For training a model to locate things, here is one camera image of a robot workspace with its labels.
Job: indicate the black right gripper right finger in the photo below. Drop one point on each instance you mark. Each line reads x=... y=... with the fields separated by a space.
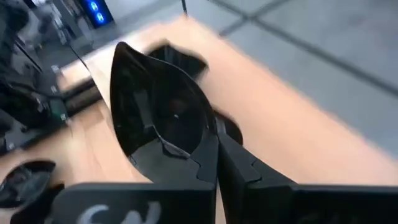
x=242 y=186

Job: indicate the black wavy square plate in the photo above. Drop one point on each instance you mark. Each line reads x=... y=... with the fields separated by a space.
x=186 y=60
x=25 y=183

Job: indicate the black leaf-shaped plate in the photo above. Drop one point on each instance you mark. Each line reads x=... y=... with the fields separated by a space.
x=174 y=102

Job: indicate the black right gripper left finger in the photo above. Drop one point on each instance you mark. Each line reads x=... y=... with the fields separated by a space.
x=186 y=174

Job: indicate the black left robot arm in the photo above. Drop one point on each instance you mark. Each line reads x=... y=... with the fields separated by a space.
x=25 y=112

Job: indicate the wooden shelf with black legs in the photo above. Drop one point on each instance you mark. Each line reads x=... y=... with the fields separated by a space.
x=295 y=124

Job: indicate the computer case with blue lights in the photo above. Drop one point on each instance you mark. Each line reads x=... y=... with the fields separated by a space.
x=96 y=12

